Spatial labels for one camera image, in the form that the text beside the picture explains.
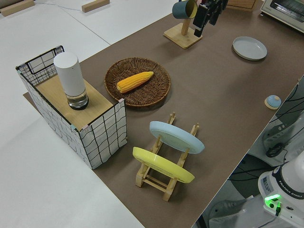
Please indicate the white cylinder device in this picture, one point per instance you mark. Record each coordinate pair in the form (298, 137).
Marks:
(70, 76)

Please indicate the yellow corn cob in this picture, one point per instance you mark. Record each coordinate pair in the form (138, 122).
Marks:
(133, 82)

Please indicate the blue dome timer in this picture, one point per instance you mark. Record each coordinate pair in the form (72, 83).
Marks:
(273, 101)

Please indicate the dark blue mug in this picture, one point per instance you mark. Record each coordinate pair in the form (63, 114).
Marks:
(180, 9)

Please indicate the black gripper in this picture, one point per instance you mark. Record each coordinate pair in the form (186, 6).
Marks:
(213, 3)

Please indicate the light blue plate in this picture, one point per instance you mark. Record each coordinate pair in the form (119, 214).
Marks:
(175, 137)

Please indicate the wooden plate rack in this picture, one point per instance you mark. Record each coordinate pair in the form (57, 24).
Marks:
(140, 181)

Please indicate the gray plate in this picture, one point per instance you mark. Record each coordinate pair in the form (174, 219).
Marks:
(249, 47)

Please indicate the yellow plate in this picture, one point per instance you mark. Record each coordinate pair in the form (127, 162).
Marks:
(161, 166)

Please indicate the wooden mug tree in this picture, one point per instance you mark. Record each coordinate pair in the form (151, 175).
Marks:
(183, 40)

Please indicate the brown wicker basket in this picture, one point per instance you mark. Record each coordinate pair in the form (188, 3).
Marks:
(147, 95)

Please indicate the light wooden block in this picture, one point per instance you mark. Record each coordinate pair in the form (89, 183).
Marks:
(16, 8)
(95, 6)

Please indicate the brown table mat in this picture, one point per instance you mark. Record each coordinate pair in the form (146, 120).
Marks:
(213, 95)

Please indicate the light wooden box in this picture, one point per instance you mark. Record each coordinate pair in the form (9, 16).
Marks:
(242, 3)

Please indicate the white toaster oven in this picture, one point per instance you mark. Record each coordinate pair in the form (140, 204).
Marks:
(268, 6)

